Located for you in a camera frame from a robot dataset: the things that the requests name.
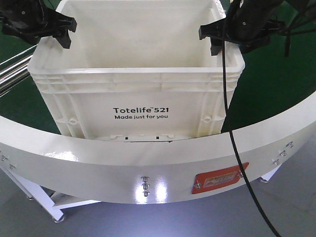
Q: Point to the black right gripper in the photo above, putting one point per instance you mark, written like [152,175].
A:
[248,25]

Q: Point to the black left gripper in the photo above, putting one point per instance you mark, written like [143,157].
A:
[31,19]

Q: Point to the white plastic Totelife crate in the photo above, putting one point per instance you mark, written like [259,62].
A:
[137,71]

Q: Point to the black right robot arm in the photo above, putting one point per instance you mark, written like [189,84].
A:
[306,13]

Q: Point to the steel conveyor rollers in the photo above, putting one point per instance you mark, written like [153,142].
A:
[14,70]

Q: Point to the orange warning label plate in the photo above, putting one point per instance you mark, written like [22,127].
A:
[216,179]

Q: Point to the white conveyor support leg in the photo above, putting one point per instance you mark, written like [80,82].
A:
[53,204]

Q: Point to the white curved conveyor frame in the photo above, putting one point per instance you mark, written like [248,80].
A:
[151,172]

